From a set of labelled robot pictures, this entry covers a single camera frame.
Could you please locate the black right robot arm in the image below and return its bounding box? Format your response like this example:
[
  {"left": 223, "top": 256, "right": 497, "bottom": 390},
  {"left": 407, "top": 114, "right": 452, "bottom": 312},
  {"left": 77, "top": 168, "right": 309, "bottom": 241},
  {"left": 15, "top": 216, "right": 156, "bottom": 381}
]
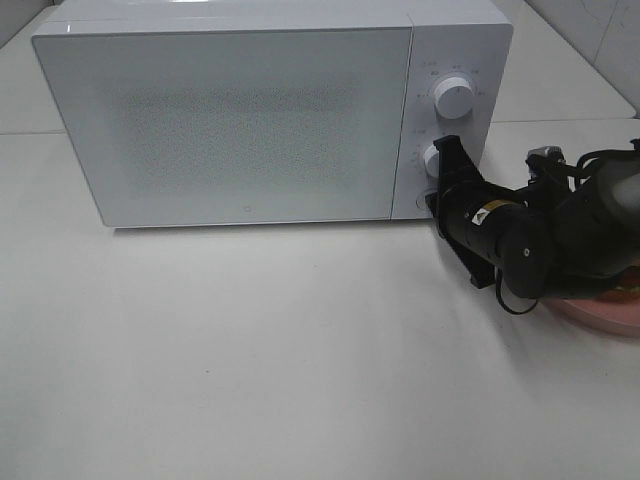
[{"left": 426, "top": 135, "right": 639, "bottom": 300}]

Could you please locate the upper white power knob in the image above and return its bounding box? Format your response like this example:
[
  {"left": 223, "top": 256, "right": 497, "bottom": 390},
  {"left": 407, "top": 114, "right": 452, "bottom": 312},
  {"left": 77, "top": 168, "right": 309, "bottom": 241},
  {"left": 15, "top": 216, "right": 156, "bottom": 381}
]
[{"left": 433, "top": 75, "right": 475, "bottom": 120}]

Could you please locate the white microwave door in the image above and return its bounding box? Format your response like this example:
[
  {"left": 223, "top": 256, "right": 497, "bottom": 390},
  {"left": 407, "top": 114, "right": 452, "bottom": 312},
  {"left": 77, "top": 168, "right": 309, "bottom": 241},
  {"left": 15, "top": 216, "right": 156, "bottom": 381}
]
[{"left": 33, "top": 28, "right": 410, "bottom": 228}]

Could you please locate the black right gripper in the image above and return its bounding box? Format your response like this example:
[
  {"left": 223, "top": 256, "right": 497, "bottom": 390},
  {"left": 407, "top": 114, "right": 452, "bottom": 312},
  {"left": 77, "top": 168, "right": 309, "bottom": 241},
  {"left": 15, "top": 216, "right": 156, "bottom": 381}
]
[{"left": 425, "top": 135, "right": 523, "bottom": 265}]

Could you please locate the pink round plate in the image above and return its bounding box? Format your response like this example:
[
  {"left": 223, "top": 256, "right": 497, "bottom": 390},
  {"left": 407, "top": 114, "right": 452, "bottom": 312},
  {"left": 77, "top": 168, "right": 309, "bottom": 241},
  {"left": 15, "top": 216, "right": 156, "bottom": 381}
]
[{"left": 543, "top": 299, "right": 639, "bottom": 337}]

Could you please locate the white timer knob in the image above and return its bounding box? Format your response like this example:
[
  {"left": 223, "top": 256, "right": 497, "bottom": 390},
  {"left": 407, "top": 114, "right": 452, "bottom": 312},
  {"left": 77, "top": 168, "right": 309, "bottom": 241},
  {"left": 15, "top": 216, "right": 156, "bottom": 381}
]
[{"left": 422, "top": 145, "right": 440, "bottom": 179}]

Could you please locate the burger with lettuce and cheese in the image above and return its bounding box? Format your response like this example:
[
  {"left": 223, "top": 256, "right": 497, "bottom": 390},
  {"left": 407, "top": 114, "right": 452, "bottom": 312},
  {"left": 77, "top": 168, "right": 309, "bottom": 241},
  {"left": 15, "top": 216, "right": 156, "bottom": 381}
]
[{"left": 598, "top": 266, "right": 639, "bottom": 303}]

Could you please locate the round white door button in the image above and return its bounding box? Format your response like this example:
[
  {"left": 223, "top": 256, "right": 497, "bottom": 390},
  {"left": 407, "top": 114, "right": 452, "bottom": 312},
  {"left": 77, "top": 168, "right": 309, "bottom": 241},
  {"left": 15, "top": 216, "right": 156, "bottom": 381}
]
[{"left": 416, "top": 189, "right": 434, "bottom": 217}]

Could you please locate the white microwave oven body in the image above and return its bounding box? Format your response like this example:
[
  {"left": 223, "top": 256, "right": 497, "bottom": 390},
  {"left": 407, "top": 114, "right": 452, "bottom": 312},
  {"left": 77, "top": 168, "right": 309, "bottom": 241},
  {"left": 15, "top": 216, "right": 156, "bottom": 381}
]
[{"left": 31, "top": 1, "right": 513, "bottom": 221}]

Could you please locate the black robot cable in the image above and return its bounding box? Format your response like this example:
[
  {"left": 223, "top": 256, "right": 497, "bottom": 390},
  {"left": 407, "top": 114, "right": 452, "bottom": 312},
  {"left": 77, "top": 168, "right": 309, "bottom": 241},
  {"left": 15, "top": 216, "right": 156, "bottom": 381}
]
[{"left": 492, "top": 269, "right": 539, "bottom": 317}]

